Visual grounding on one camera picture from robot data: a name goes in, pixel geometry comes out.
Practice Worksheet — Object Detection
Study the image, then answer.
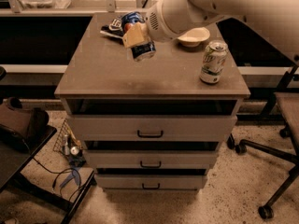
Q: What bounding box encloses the white bowl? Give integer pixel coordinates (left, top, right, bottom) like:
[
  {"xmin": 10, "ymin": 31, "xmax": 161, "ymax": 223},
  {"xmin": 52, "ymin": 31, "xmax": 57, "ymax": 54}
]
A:
[{"xmin": 178, "ymin": 28, "xmax": 210, "ymax": 48}]

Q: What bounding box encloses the bottom drawer black handle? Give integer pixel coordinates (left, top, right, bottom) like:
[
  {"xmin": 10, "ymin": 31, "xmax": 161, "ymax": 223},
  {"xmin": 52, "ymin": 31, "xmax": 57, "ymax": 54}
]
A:
[{"xmin": 141, "ymin": 183, "xmax": 160, "ymax": 190}]

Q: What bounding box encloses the top drawer black handle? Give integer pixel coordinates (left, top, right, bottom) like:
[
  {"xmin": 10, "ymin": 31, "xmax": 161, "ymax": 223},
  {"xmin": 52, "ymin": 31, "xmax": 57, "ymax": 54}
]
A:
[{"xmin": 136, "ymin": 130, "xmax": 164, "ymax": 138}]

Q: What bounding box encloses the black side table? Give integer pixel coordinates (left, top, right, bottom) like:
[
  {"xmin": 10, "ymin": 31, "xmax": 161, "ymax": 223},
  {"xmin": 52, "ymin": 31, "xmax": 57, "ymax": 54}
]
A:
[{"xmin": 0, "ymin": 125, "xmax": 94, "ymax": 224}]

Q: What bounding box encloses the drawer black handle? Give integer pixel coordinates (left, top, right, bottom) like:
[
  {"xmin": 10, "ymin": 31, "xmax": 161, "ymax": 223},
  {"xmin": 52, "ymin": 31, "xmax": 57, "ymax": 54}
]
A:
[
  {"xmin": 139, "ymin": 161, "xmax": 162, "ymax": 169},
  {"xmin": 136, "ymin": 130, "xmax": 164, "ymax": 138},
  {"xmin": 141, "ymin": 183, "xmax": 160, "ymax": 190}
]

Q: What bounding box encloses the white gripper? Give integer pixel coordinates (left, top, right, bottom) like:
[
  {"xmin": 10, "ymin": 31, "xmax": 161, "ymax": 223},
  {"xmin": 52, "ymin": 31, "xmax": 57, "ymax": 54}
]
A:
[{"xmin": 122, "ymin": 0, "xmax": 179, "ymax": 49}]

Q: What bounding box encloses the blue chip bag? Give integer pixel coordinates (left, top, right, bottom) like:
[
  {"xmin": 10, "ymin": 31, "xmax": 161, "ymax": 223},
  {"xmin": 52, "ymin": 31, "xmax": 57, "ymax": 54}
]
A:
[{"xmin": 100, "ymin": 16, "xmax": 124, "ymax": 39}]

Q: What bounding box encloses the middle drawer black handle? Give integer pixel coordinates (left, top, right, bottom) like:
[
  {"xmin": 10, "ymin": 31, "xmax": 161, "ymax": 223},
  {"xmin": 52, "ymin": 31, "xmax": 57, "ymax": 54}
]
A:
[{"xmin": 139, "ymin": 161, "xmax": 162, "ymax": 169}]

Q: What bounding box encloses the green white soda can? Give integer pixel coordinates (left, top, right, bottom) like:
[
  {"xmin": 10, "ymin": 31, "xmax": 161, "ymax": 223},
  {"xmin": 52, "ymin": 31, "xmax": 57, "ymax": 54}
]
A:
[{"xmin": 200, "ymin": 40, "xmax": 228, "ymax": 84}]

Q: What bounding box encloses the black office chair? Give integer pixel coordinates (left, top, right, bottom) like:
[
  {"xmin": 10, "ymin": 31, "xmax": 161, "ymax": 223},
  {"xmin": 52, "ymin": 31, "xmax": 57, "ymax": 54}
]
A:
[{"xmin": 226, "ymin": 65, "xmax": 299, "ymax": 220}]

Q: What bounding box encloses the brown bag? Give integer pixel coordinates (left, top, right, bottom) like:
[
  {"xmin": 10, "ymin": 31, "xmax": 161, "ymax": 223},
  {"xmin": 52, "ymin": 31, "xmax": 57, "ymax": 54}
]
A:
[{"xmin": 0, "ymin": 97, "xmax": 49, "ymax": 152}]

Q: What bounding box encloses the blue pepsi can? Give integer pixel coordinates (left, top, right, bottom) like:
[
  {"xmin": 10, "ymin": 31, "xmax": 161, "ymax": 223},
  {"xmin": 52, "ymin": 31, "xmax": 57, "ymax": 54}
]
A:
[{"xmin": 121, "ymin": 12, "xmax": 156, "ymax": 62}]

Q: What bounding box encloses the wire mesh basket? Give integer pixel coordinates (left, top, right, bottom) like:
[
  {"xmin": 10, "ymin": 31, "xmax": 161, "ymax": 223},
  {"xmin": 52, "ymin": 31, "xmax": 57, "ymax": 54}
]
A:
[{"xmin": 53, "ymin": 119, "xmax": 86, "ymax": 167}]

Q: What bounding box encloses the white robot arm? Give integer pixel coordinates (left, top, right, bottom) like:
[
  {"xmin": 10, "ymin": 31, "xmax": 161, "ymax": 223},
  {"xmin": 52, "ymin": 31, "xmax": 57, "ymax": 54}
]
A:
[{"xmin": 123, "ymin": 0, "xmax": 299, "ymax": 63}]

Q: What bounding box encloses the black cable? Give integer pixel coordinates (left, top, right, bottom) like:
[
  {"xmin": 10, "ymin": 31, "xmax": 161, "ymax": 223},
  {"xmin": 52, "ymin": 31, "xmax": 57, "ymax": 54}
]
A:
[{"xmin": 32, "ymin": 156, "xmax": 92, "ymax": 201}]

